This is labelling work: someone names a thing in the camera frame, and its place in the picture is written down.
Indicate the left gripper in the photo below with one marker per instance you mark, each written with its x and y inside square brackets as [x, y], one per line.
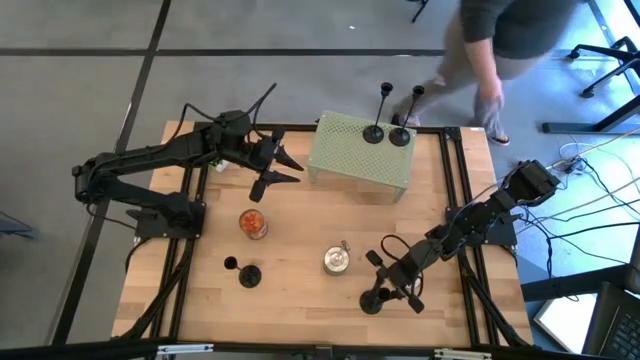
[257, 152]

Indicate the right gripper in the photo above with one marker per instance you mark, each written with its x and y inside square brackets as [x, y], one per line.
[402, 275]

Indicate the silver tin candle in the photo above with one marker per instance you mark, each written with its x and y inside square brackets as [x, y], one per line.
[336, 261]

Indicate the orange candle jar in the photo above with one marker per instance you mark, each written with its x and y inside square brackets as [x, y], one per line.
[252, 224]

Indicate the tall black candlestick holder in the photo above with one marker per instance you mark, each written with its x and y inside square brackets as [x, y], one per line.
[373, 134]
[400, 136]

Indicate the short black candlestick holder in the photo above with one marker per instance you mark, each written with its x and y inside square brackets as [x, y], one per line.
[250, 276]

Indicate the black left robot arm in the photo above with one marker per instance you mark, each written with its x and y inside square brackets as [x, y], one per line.
[150, 155]

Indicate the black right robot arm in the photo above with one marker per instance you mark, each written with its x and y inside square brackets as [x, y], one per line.
[480, 215]

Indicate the small white green object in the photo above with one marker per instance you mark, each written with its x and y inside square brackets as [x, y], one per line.
[220, 165]

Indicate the green perforated metal shelf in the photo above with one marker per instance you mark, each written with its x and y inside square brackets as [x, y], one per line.
[345, 145]

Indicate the white flat panel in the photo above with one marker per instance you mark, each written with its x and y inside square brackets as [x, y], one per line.
[565, 320]

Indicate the black chair leg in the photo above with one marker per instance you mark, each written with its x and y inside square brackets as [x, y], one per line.
[420, 10]

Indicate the power strip with plugs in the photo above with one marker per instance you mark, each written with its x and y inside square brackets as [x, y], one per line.
[569, 164]

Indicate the black laptop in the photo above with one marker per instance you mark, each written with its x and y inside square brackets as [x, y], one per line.
[615, 325]

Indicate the dark office desk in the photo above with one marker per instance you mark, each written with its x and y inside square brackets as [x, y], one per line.
[575, 127]

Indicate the blue grey floor object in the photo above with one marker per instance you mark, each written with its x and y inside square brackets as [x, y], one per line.
[15, 227]

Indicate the person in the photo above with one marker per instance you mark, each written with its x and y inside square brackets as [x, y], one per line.
[520, 25]

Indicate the black mesh office chair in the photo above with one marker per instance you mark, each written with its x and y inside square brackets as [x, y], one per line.
[595, 48]

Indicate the silver metal bracket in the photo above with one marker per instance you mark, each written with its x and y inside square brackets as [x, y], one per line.
[462, 354]
[185, 349]

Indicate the black aluminium table frame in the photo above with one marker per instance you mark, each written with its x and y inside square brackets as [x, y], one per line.
[448, 170]

